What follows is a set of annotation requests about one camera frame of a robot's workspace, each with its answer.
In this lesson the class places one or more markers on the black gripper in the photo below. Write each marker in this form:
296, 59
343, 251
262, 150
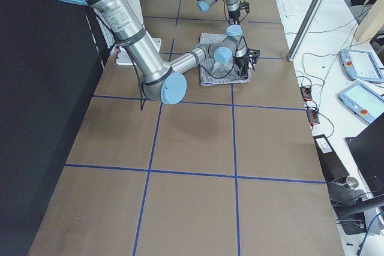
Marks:
234, 15
241, 62

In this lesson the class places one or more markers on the striped polo shirt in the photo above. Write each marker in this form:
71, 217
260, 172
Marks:
214, 73

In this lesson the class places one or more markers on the clear plastic bag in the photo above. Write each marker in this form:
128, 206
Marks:
296, 7

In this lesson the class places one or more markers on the black orange power strip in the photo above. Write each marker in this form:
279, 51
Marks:
306, 93
313, 115

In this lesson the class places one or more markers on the brown paper table cover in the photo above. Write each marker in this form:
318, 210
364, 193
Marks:
231, 170

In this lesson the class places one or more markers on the far teach pendant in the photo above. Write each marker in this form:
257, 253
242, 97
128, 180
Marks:
361, 65

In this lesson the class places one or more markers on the teach pendant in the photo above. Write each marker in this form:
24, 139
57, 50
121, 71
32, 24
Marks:
362, 101
361, 65

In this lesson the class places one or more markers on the near teach pendant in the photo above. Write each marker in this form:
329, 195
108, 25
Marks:
362, 101

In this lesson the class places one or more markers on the wooden board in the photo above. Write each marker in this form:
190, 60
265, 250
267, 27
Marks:
371, 23

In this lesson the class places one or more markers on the black box with label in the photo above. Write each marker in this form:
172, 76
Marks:
331, 165

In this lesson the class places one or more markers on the black monitor stand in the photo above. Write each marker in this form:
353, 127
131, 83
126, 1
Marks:
354, 209

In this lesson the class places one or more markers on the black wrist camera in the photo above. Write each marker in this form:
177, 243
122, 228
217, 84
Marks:
244, 5
253, 55

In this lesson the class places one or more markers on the aluminium frame post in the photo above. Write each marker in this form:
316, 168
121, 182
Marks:
304, 29

